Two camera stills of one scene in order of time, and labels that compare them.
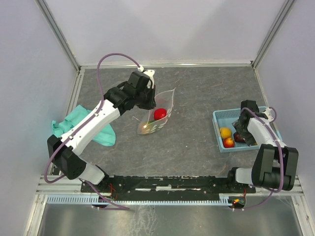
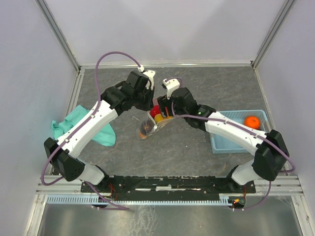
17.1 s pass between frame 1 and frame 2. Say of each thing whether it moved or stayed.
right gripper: moved
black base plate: stayed
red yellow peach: moved
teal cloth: stayed
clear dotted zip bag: moved
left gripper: stayed
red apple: moved
